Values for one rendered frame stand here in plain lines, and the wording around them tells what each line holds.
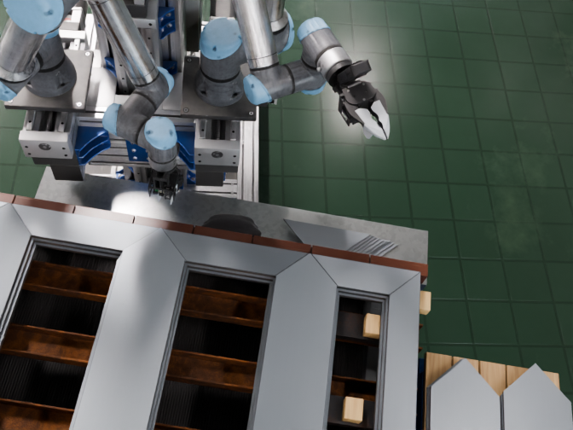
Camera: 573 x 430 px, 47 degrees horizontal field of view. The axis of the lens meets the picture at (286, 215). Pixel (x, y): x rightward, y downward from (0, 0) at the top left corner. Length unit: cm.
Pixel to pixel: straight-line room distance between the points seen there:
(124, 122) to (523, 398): 130
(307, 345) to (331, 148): 154
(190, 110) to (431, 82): 190
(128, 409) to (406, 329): 79
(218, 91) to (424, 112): 172
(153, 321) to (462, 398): 87
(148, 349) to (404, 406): 70
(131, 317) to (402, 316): 76
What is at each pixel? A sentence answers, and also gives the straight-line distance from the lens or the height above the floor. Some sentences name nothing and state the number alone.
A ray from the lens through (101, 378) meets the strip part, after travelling 182.
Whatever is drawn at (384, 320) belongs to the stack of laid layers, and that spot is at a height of 84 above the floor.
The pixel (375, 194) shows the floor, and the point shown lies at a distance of 312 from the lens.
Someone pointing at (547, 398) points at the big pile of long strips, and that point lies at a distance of 202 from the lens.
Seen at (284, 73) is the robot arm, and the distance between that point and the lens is 163.
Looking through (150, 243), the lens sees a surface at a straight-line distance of 195.
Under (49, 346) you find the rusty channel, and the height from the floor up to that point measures 68.
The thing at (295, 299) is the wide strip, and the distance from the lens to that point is 189.
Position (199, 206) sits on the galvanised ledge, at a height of 68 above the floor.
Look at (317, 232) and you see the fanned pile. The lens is 214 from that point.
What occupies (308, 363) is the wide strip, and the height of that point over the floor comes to 86.
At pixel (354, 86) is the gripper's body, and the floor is 147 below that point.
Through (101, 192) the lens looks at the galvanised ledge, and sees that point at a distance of 225.
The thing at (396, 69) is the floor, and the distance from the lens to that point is 361.
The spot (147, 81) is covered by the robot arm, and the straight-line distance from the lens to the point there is 173.
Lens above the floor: 260
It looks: 61 degrees down
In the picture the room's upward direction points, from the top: 13 degrees clockwise
